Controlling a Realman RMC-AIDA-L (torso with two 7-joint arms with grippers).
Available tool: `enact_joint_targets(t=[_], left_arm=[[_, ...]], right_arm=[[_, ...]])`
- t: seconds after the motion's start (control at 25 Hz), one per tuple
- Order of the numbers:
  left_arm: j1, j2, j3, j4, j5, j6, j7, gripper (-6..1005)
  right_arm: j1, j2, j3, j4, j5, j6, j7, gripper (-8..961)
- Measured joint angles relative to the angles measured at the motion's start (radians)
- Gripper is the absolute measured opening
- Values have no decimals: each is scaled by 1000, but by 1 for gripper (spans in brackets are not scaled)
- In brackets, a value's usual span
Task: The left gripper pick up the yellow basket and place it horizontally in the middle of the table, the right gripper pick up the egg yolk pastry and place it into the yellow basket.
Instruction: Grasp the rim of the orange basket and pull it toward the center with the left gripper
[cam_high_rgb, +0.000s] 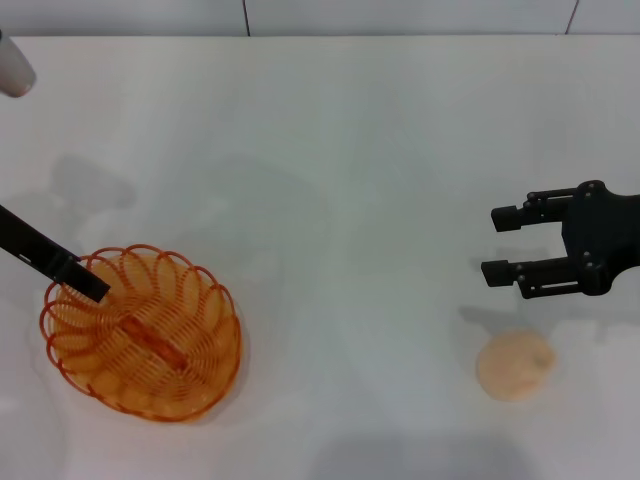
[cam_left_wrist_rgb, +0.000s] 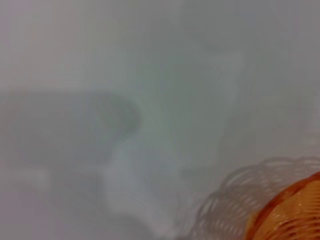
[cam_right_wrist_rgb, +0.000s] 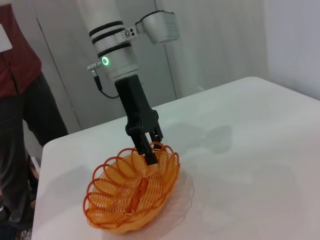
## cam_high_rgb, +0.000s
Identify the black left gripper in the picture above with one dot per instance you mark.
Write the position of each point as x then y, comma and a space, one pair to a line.
25, 237

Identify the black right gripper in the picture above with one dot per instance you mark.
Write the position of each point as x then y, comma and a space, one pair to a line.
600, 235

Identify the round beige bread bun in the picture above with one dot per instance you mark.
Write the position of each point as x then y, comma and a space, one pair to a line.
515, 365

